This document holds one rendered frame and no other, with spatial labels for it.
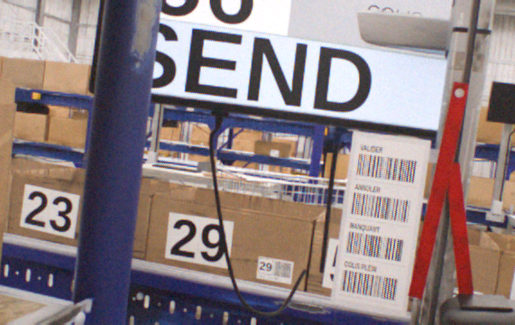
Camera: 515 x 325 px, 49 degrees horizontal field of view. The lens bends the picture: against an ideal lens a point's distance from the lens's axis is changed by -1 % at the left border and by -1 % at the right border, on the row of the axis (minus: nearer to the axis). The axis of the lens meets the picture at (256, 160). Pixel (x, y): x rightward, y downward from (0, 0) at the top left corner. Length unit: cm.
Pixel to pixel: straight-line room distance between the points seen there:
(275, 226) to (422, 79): 63
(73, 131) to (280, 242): 538
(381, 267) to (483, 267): 64
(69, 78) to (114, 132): 663
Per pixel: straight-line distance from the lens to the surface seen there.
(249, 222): 131
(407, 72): 77
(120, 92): 27
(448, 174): 65
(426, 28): 77
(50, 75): 705
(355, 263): 67
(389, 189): 65
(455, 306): 63
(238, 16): 73
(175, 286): 133
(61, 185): 150
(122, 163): 28
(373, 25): 76
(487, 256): 128
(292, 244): 129
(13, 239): 153
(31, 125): 683
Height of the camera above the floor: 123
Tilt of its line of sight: 3 degrees down
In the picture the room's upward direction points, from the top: 7 degrees clockwise
